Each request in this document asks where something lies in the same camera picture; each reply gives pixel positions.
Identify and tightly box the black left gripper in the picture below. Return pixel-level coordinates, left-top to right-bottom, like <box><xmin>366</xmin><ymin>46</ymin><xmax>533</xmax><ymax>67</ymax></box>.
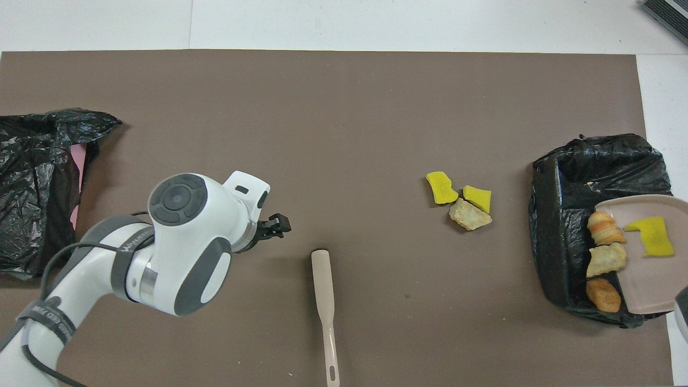
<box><xmin>253</xmin><ymin>213</ymin><xmax>291</xmax><ymax>249</ymax></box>

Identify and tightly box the beige brush with black bristles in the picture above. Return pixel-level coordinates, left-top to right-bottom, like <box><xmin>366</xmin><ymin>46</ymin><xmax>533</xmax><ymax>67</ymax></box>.
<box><xmin>311</xmin><ymin>249</ymin><xmax>341</xmax><ymax>387</ymax></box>

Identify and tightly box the large yellow sponge piece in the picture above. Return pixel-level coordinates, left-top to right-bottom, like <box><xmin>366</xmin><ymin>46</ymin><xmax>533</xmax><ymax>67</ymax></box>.
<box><xmin>426</xmin><ymin>171</ymin><xmax>459</xmax><ymax>205</ymax></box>

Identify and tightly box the beige sponge chunk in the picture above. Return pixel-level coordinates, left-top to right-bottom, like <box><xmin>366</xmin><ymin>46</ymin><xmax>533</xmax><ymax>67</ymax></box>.
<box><xmin>449</xmin><ymin>198</ymin><xmax>492</xmax><ymax>232</ymax></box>

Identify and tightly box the small yellow sponge piece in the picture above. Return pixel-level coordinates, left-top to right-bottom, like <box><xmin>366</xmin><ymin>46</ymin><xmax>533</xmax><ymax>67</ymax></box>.
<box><xmin>463</xmin><ymin>185</ymin><xmax>492</xmax><ymax>214</ymax></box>

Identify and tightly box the striped orange croissant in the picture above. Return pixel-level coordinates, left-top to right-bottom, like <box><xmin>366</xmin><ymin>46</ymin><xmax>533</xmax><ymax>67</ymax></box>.
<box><xmin>587</xmin><ymin>211</ymin><xmax>627</xmax><ymax>246</ymax></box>

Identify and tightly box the pale crumbly bread chunk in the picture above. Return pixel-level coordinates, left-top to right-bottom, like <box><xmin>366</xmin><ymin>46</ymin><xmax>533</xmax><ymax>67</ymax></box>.
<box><xmin>586</xmin><ymin>243</ymin><xmax>628</xmax><ymax>278</ymax></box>

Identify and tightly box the brown oval bread roll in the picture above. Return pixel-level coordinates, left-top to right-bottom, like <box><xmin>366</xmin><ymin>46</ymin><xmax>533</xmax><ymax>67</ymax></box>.
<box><xmin>586</xmin><ymin>278</ymin><xmax>621</xmax><ymax>313</ymax></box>

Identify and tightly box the notched yellow sponge piece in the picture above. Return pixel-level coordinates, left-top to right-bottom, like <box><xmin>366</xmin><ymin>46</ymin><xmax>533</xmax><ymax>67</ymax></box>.
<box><xmin>625</xmin><ymin>216</ymin><xmax>675</xmax><ymax>257</ymax></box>

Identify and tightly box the beige plastic dustpan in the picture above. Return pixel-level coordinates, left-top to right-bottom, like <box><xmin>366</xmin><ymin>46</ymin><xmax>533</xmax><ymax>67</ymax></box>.
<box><xmin>594</xmin><ymin>195</ymin><xmax>688</xmax><ymax>315</ymax></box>

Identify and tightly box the pink plastic bin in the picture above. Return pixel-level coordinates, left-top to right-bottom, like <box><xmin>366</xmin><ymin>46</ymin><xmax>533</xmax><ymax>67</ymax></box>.
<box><xmin>69</xmin><ymin>142</ymin><xmax>88</xmax><ymax>229</ymax></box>

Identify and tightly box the crumpled black trash bag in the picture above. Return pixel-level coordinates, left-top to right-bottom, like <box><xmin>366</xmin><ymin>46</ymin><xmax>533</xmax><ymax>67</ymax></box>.
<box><xmin>0</xmin><ymin>107</ymin><xmax>123</xmax><ymax>280</ymax></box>

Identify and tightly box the black bag lined bin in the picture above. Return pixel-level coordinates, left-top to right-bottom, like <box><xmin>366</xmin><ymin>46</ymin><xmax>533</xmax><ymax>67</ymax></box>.
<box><xmin>528</xmin><ymin>133</ymin><xmax>688</xmax><ymax>328</ymax></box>

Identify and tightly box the brown table mat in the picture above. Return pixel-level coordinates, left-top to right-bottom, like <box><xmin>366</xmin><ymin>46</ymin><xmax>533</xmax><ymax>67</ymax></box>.
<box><xmin>0</xmin><ymin>49</ymin><xmax>673</xmax><ymax>387</ymax></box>

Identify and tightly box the grey ribbed device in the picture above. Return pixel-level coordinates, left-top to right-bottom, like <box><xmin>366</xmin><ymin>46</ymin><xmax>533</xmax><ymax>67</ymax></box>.
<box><xmin>642</xmin><ymin>0</ymin><xmax>688</xmax><ymax>46</ymax></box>

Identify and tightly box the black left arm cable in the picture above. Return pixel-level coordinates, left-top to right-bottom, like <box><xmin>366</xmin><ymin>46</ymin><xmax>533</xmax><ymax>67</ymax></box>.
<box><xmin>20</xmin><ymin>211</ymin><xmax>156</xmax><ymax>387</ymax></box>

